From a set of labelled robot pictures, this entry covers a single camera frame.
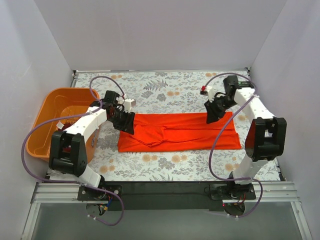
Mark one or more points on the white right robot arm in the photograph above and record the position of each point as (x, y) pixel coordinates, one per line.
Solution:
(266, 136)

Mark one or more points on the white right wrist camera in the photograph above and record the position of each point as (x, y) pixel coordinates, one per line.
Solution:
(209, 92)

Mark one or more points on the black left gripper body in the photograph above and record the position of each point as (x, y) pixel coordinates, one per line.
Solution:
(122, 120)

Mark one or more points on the dark red t-shirt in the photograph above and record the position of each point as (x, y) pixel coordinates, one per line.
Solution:
(66, 139)

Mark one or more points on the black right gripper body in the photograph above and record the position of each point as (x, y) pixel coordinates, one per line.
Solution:
(216, 106)

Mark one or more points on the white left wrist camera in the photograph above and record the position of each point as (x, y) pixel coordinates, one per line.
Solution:
(128, 104)

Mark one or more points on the orange t-shirt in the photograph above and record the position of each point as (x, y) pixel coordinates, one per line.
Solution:
(172, 132)

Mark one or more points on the orange plastic basket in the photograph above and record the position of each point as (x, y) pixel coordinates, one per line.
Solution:
(61, 102)

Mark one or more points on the aluminium frame rail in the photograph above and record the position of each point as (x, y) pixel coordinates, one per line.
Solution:
(192, 210)

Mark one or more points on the floral patterned table mat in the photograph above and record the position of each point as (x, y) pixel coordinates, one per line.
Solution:
(160, 92)

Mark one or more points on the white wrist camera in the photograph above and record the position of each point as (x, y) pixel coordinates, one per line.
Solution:
(209, 92)
(128, 104)

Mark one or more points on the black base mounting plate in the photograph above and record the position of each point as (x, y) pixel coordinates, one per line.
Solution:
(167, 195)

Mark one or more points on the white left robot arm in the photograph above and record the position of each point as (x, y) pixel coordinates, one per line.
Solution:
(68, 153)

